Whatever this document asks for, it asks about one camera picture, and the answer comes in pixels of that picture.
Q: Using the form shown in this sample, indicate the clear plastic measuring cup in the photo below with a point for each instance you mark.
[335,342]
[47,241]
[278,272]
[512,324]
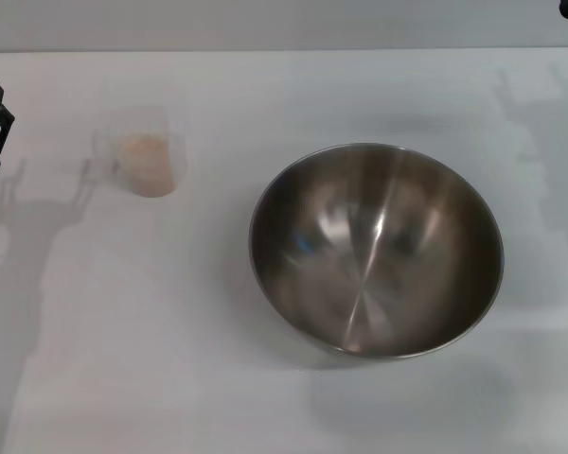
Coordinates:
[142,127]

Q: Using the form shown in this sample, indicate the white uncooked rice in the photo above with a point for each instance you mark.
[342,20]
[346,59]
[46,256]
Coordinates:
[147,163]

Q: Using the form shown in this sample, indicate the stainless steel mixing bowl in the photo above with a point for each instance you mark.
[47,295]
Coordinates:
[374,255]

